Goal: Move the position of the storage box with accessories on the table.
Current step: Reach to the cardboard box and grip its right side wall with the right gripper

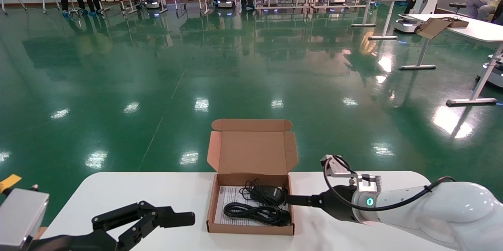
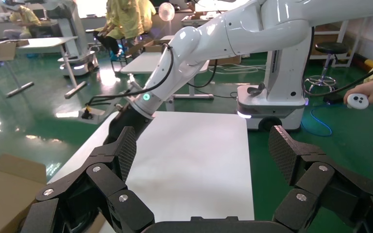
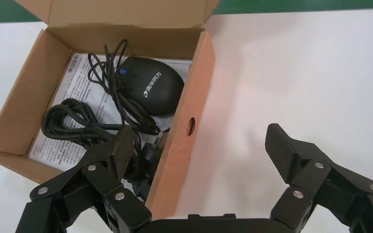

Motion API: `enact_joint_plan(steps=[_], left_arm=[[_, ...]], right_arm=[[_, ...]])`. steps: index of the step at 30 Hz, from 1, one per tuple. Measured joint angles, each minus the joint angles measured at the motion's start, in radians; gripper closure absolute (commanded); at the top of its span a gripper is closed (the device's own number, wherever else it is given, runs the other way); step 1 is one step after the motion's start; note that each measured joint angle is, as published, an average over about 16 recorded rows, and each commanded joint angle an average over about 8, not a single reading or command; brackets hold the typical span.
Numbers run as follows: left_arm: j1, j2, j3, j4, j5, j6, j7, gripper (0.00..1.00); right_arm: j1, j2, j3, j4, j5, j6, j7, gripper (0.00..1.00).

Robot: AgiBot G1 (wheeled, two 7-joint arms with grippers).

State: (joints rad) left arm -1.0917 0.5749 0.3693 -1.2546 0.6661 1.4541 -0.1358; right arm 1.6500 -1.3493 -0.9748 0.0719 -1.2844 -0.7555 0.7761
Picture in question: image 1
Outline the yellow cable tag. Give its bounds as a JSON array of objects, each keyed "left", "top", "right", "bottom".
[{"left": 0, "top": 174, "right": 22, "bottom": 194}]

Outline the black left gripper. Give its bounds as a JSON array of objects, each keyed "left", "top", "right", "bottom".
[{"left": 29, "top": 201, "right": 196, "bottom": 251}]

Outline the seated person in yellow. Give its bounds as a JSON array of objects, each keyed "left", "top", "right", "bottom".
[{"left": 466, "top": 0, "right": 503, "bottom": 24}]

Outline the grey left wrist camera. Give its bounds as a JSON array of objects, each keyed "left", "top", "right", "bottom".
[{"left": 0, "top": 188, "right": 50, "bottom": 249}]

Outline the black coiled power cable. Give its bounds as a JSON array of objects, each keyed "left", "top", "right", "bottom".
[{"left": 223, "top": 203, "right": 292, "bottom": 227}]

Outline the black power adapter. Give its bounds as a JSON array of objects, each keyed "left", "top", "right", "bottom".
[{"left": 239, "top": 179, "right": 289, "bottom": 207}]

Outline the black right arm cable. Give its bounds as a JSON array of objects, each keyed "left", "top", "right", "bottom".
[{"left": 323, "top": 156, "right": 456, "bottom": 212}]

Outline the white instruction sheet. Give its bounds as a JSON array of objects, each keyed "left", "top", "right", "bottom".
[{"left": 214, "top": 186, "right": 289, "bottom": 227}]

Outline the open brown cardboard box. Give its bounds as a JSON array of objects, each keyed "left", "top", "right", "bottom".
[{"left": 416, "top": 17, "right": 470, "bottom": 40}]

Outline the brown cardboard storage box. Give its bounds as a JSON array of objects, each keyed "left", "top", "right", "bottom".
[{"left": 207, "top": 119, "right": 298, "bottom": 236}]

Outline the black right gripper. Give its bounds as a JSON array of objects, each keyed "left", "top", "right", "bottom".
[{"left": 289, "top": 185, "right": 359, "bottom": 223}]

